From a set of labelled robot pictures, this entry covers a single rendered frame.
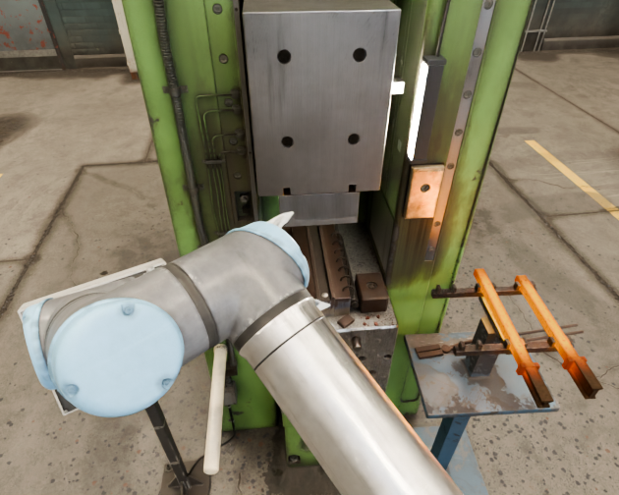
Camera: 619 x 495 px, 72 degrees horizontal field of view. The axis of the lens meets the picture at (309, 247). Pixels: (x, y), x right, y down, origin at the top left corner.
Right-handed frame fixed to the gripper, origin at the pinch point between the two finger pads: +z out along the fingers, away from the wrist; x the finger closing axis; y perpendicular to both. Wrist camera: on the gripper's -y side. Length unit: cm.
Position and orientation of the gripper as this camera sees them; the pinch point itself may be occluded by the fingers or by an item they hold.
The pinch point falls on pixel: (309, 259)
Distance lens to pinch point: 65.7
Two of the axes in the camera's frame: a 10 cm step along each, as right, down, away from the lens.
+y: 4.9, -2.9, -8.2
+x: -3.7, -9.2, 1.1
